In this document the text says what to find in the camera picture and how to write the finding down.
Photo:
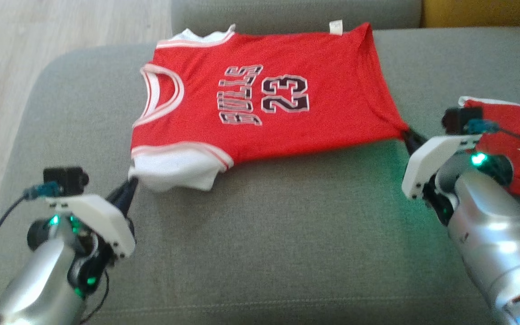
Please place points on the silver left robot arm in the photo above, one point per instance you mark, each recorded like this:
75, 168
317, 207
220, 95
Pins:
39, 280

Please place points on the red Bulls 23 jersey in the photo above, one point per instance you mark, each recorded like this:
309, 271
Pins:
287, 122

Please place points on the yellow pillow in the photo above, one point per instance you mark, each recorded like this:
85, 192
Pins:
481, 11

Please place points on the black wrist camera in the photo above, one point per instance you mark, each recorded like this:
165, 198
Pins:
456, 119
63, 178

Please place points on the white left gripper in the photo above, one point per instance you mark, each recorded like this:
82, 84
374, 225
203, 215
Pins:
111, 221

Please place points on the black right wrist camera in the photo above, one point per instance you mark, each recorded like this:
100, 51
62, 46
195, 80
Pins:
456, 119

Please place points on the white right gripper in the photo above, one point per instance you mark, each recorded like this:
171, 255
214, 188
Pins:
427, 158

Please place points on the grey sofa seat cushion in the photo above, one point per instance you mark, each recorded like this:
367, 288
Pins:
264, 234

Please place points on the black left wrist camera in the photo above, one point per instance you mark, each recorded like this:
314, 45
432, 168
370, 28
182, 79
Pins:
63, 178

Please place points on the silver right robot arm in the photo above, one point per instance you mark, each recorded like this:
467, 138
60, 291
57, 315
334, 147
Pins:
494, 234

